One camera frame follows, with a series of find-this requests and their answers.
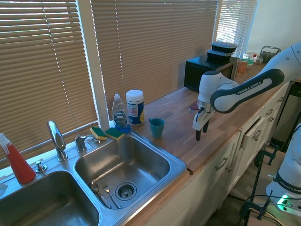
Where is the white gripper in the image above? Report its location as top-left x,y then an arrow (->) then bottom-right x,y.
192,107 -> 215,142

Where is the teal plastic mug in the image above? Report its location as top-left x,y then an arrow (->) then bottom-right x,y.
149,118 -> 165,139

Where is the stainless steel double sink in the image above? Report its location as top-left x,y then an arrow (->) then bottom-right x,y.
0,129 -> 189,226

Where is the metal sink drain strainer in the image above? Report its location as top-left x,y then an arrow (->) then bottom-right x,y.
114,181 -> 138,202

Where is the chrome sink sprayer head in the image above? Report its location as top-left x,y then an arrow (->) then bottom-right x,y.
75,134 -> 102,153

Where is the chrome sink faucet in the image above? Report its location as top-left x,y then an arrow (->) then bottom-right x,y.
47,120 -> 69,161

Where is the chrome sink knob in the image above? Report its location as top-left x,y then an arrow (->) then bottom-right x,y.
35,160 -> 48,174

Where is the white kitchen cabinet run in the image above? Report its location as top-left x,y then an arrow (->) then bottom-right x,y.
131,82 -> 291,226

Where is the black microwave oven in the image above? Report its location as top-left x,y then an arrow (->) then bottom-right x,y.
183,55 -> 240,93

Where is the white cleaning wipes canister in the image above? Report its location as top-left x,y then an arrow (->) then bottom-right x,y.
125,89 -> 145,127

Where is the black clamp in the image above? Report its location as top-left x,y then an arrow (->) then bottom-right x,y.
239,190 -> 274,221
253,145 -> 285,168

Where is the orange container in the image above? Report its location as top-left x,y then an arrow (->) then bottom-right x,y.
237,58 -> 250,74

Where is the black plastic food container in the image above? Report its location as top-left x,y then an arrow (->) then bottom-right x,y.
206,49 -> 234,64
210,41 -> 238,53

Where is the clear Dawn dish soap bottle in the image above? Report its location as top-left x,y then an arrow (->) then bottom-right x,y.
111,93 -> 131,133

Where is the yellow green sponge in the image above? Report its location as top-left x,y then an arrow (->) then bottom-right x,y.
104,127 -> 125,142
90,127 -> 108,141

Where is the clear jar with white lid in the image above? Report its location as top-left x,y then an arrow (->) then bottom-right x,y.
243,51 -> 259,62

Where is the wide tan window blind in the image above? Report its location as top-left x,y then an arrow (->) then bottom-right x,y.
90,0 -> 220,119
0,0 -> 100,169

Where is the grey cutlery basket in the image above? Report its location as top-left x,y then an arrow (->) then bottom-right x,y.
259,46 -> 282,65

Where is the metal fork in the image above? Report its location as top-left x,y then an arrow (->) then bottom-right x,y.
102,184 -> 123,210

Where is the narrow white window blind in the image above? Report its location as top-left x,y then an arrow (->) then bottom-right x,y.
215,0 -> 258,59

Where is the metal spoon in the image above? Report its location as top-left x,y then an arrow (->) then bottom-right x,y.
91,182 -> 112,209

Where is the red spray bottle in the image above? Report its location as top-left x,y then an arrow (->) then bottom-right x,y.
0,132 -> 37,185

